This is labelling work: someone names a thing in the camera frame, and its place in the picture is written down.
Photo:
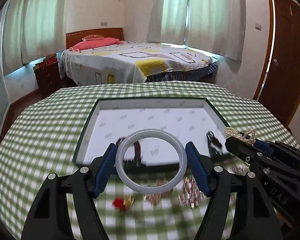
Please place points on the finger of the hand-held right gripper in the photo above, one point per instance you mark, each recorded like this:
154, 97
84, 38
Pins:
240, 148
263, 146

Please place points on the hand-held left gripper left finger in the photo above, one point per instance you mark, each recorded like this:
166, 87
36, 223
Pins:
105, 165

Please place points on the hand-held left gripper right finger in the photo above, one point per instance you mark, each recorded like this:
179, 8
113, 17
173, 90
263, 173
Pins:
197, 166

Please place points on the pale grey jade bangle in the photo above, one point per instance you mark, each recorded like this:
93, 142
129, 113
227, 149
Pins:
120, 161

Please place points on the rhinestone hair clip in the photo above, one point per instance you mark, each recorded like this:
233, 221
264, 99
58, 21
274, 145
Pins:
238, 170

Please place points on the red knot gold pendant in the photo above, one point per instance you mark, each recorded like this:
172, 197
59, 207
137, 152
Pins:
120, 203

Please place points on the white printed box green rim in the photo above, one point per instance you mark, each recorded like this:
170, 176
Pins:
165, 120

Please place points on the dark red jewelry piece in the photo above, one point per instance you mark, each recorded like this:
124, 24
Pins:
138, 150

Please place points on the green checked tablecloth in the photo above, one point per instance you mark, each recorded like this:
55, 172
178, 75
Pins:
52, 130

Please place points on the brown wooden door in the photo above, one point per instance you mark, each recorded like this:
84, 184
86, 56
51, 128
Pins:
287, 67

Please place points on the metal door knob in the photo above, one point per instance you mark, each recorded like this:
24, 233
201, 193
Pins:
275, 61

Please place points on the blue plaid bed cover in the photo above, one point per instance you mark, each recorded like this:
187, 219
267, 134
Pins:
185, 73

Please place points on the dark wooden nightstand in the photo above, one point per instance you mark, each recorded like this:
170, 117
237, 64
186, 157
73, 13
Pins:
49, 80

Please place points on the white yellow printed bedsheet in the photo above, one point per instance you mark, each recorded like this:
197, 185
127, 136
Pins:
130, 60

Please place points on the red box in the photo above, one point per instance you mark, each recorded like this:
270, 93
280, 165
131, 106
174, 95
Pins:
49, 62

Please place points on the pink pillow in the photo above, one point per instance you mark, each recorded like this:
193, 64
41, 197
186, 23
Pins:
95, 43

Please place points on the brown plush toy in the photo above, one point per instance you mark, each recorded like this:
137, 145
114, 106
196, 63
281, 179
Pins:
50, 56

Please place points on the small patterned cushion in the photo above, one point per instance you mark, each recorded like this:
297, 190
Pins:
92, 38

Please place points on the wooden headboard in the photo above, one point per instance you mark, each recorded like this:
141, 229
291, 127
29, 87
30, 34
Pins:
97, 32

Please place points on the white curtain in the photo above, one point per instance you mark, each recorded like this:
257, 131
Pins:
215, 17
14, 30
168, 10
45, 17

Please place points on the wall light switch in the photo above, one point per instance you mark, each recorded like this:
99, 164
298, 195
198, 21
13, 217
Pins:
258, 26

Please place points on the wall socket plate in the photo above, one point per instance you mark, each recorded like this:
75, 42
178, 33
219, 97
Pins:
103, 24

